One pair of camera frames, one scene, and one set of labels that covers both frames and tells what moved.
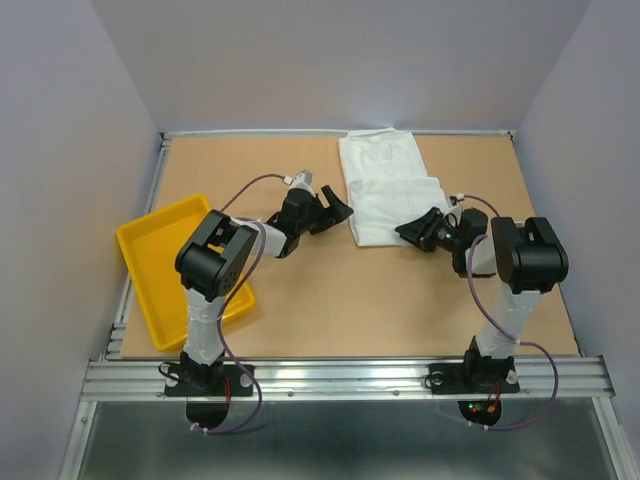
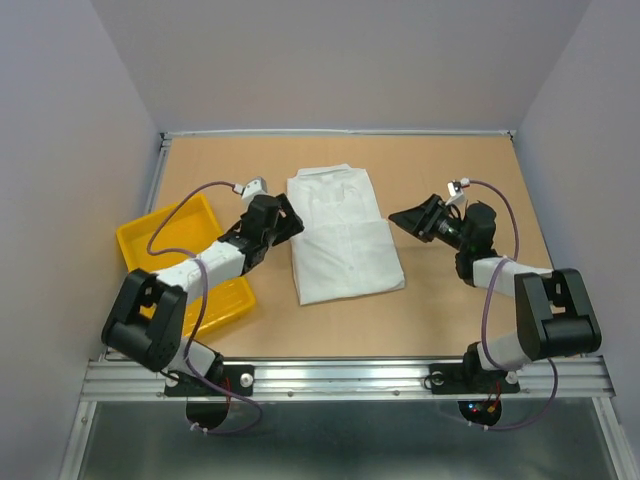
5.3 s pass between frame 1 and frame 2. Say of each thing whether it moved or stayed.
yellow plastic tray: stayed
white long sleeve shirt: moved
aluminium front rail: stayed
